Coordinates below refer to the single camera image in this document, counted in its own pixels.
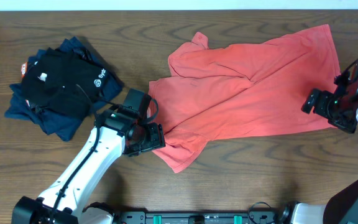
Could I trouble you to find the red orange t-shirt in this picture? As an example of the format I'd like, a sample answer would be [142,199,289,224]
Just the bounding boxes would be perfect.
[149,24,340,173]

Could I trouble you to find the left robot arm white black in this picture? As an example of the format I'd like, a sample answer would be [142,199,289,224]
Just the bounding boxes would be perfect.
[11,106,165,224]

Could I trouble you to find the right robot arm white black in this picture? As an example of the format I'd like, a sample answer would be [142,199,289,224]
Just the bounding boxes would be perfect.
[277,59,358,224]

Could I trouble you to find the navy blue folded shirt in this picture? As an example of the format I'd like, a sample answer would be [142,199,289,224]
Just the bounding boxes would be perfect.
[4,37,123,141]

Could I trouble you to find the black folded shirt with logo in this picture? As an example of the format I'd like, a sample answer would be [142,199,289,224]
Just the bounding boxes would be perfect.
[21,48,110,119]

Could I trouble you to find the orange folded garment in pile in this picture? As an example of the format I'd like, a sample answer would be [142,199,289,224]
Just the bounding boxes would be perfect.
[21,63,27,78]

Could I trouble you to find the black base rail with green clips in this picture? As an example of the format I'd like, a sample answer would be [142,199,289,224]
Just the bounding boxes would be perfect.
[82,202,291,224]

